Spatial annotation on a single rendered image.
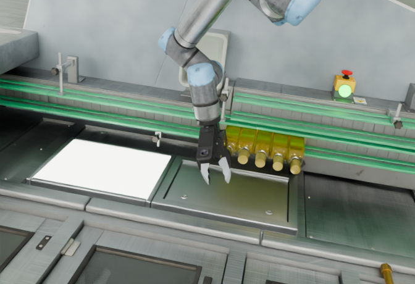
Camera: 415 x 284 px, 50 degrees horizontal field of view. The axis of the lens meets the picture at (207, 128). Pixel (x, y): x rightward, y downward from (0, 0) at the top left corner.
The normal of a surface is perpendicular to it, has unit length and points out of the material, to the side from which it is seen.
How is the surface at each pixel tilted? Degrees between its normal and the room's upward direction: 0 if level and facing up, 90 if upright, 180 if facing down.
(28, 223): 90
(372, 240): 90
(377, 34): 0
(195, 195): 90
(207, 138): 61
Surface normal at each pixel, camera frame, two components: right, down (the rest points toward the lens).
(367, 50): -0.18, 0.39
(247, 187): 0.09, -0.91
